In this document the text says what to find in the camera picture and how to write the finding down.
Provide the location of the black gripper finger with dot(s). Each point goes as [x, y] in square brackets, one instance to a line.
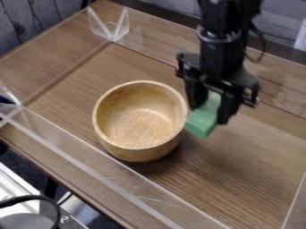
[231, 99]
[196, 92]

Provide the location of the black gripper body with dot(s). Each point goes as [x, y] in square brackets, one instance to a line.
[218, 64]

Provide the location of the green rectangular block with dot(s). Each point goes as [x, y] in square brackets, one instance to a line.
[202, 119]

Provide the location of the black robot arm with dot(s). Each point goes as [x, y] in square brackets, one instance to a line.
[230, 15]

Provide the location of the brown wooden bowl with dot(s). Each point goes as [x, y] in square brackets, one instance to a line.
[138, 120]

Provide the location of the clear acrylic corner bracket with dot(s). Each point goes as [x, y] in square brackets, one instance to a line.
[111, 31]

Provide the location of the clear acrylic front wall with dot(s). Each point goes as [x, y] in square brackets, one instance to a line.
[162, 194]

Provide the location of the grey metal base plate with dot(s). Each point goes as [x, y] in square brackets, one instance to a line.
[32, 214]

